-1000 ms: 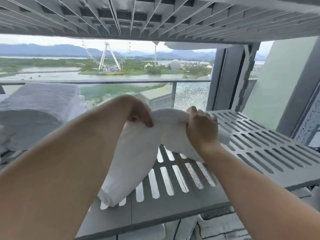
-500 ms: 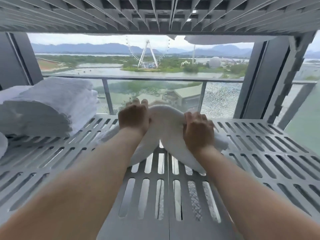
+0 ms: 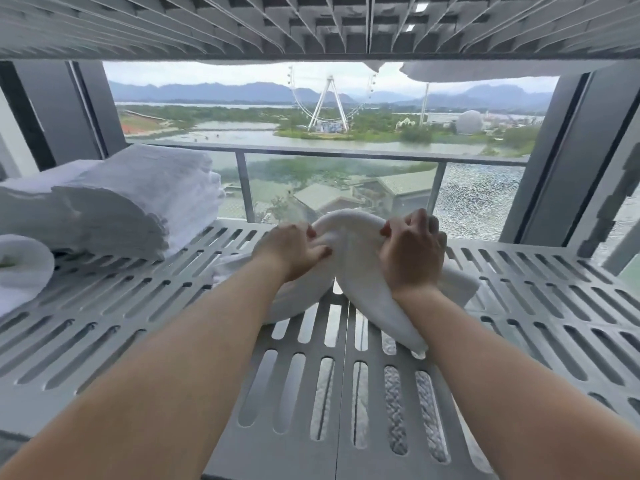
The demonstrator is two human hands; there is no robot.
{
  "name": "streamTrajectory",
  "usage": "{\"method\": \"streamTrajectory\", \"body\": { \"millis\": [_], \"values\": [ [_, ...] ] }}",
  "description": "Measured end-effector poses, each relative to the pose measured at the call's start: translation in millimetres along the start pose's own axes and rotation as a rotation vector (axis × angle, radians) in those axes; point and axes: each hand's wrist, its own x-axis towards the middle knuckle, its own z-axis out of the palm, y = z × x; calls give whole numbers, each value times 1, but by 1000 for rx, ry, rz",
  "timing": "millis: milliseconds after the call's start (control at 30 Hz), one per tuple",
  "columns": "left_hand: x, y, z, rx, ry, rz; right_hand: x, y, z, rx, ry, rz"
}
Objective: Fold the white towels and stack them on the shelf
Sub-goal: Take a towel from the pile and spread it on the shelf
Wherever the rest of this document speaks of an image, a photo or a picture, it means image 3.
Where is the person's left hand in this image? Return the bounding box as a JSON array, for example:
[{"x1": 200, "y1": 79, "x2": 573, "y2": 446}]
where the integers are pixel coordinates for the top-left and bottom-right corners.
[{"x1": 251, "y1": 222, "x2": 333, "y2": 298}]

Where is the person's left forearm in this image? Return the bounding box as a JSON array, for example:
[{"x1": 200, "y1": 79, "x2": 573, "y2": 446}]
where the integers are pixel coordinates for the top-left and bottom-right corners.
[{"x1": 0, "y1": 257, "x2": 291, "y2": 480}]

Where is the grey slotted shelf board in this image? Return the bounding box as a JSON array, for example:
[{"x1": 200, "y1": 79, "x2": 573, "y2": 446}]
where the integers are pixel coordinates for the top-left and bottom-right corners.
[{"x1": 0, "y1": 217, "x2": 640, "y2": 480}]

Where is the grey ribbed shelf board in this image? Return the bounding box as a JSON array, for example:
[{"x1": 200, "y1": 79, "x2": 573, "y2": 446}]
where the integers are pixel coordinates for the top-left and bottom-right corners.
[{"x1": 0, "y1": 0, "x2": 640, "y2": 63}]

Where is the white ferris wheel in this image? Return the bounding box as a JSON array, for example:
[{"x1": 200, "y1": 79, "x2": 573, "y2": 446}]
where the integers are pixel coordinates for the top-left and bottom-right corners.
[{"x1": 287, "y1": 64, "x2": 376, "y2": 133}]

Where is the person's right hand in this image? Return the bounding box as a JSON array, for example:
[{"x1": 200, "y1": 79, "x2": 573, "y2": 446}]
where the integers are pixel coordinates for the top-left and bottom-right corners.
[{"x1": 378, "y1": 208, "x2": 449, "y2": 301}]

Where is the dark window frame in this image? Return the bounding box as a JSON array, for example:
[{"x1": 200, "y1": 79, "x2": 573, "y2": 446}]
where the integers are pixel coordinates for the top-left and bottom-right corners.
[
  {"x1": 0, "y1": 59, "x2": 129, "y2": 171},
  {"x1": 499, "y1": 62, "x2": 629, "y2": 245}
]

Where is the stack of folded white towels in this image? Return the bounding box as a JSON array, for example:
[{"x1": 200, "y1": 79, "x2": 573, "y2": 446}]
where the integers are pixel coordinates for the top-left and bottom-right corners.
[
  {"x1": 49, "y1": 143, "x2": 227, "y2": 261},
  {"x1": 0, "y1": 161, "x2": 101, "y2": 253}
]

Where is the white hanging sheet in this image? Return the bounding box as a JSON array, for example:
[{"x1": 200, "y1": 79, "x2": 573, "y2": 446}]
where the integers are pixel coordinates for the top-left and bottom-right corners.
[{"x1": 197, "y1": 58, "x2": 619, "y2": 85}]

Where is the grey roofed building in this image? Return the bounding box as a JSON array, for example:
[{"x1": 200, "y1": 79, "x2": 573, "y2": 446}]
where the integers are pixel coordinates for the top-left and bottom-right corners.
[{"x1": 292, "y1": 167, "x2": 436, "y2": 221}]

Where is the person's right forearm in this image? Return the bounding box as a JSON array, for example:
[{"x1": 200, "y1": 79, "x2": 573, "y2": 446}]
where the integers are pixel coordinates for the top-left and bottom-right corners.
[{"x1": 392, "y1": 287, "x2": 640, "y2": 480}]

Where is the white dome building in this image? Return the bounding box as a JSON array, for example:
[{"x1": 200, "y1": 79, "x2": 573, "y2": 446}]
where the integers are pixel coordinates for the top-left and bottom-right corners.
[{"x1": 455, "y1": 110, "x2": 485, "y2": 135}]

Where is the white hand towel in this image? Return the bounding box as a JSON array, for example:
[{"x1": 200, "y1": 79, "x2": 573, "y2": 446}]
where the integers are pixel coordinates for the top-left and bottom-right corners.
[
  {"x1": 212, "y1": 208, "x2": 481, "y2": 359},
  {"x1": 0, "y1": 233, "x2": 56, "y2": 318}
]

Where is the grey notched shelf post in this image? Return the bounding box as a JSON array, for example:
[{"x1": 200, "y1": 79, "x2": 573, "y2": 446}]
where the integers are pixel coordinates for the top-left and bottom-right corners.
[{"x1": 567, "y1": 122, "x2": 640, "y2": 277}]

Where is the glass balcony railing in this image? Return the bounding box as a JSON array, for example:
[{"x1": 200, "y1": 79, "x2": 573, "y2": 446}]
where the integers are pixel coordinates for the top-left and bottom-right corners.
[{"x1": 125, "y1": 138, "x2": 531, "y2": 241}]

